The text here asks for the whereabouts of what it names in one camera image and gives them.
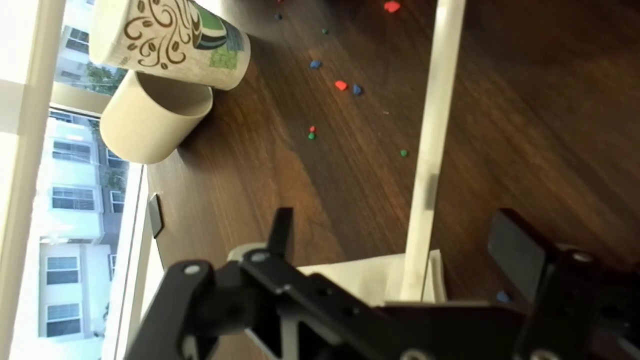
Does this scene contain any round wooden table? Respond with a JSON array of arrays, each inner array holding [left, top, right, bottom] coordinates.
[[151, 0, 640, 299]]

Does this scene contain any silver ladle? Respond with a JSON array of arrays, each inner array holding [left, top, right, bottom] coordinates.
[[401, 0, 467, 302]]

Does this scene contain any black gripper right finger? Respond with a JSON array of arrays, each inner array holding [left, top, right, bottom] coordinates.
[[489, 208, 640, 360]]

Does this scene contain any patterned paper cup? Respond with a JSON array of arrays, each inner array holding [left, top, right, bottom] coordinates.
[[88, 0, 250, 90]]

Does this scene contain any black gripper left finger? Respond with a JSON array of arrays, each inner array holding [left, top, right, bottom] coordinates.
[[123, 206, 403, 360]]

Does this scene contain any white paper roll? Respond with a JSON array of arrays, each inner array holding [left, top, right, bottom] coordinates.
[[100, 69, 215, 164]]

